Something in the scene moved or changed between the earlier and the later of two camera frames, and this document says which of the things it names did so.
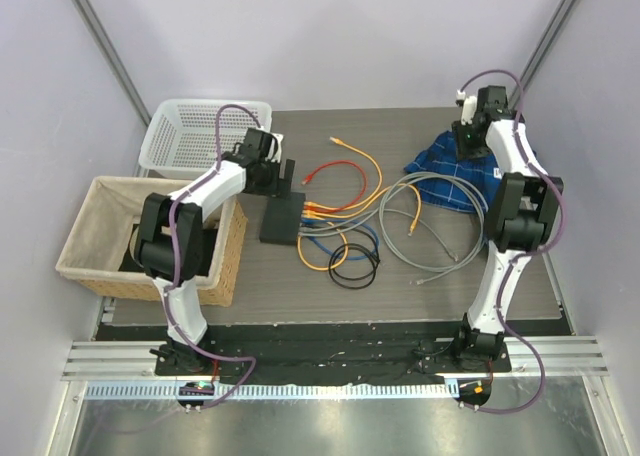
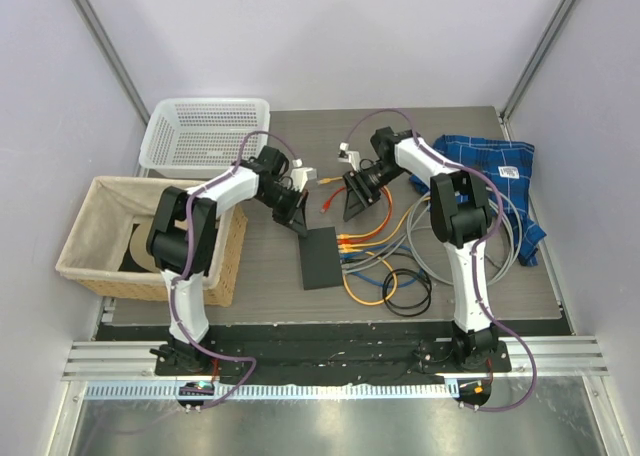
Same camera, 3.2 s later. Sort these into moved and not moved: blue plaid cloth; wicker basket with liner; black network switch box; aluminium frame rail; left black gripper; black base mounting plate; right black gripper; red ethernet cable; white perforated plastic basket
Moved: red ethernet cable; left black gripper; blue plaid cloth; right black gripper; black network switch box
Not moved: wicker basket with liner; white perforated plastic basket; black base mounting plate; aluminium frame rail
